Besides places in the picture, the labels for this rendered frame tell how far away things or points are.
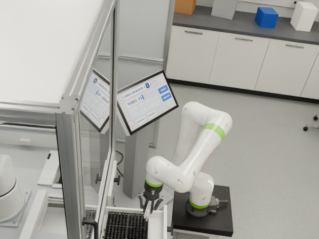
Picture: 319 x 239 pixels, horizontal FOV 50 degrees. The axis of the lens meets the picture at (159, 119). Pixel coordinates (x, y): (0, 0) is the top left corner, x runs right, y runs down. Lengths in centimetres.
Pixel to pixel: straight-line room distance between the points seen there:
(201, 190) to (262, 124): 251
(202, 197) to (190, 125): 42
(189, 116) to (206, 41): 262
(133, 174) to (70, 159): 201
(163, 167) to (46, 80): 78
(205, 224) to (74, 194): 123
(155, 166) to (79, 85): 77
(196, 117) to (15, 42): 102
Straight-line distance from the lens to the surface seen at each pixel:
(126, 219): 194
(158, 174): 158
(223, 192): 229
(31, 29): 127
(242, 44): 444
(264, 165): 381
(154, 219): 203
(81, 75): 94
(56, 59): 107
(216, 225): 211
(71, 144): 86
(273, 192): 358
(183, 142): 192
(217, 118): 179
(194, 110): 184
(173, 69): 458
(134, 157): 275
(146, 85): 247
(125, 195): 316
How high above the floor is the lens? 248
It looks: 38 degrees down
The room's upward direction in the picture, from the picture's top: 7 degrees clockwise
